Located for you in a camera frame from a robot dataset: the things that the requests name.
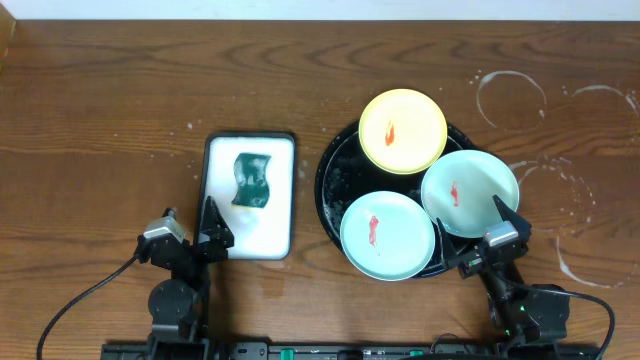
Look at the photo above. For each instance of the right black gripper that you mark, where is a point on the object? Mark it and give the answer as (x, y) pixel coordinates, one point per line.
(521, 224)

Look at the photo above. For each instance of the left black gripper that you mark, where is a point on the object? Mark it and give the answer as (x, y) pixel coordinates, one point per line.
(191, 248)

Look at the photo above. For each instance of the light green plate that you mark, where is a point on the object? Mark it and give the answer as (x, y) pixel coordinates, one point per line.
(387, 236)
(458, 190)

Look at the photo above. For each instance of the green yellow sponge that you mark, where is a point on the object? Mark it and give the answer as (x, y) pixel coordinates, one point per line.
(250, 176)

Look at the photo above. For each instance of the light green plate front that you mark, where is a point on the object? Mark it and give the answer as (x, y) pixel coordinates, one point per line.
(387, 236)

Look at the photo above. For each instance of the yellow plate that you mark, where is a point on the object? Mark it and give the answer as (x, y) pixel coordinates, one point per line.
(402, 131)

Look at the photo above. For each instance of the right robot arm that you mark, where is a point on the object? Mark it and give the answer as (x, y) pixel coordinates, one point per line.
(531, 314)

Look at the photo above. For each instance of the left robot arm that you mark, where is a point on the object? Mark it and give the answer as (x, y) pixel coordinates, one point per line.
(178, 305)

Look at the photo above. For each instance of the black rectangular foam tray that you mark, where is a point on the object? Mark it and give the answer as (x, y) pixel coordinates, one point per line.
(259, 233)

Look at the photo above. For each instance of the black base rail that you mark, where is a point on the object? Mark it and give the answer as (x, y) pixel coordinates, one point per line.
(264, 351)

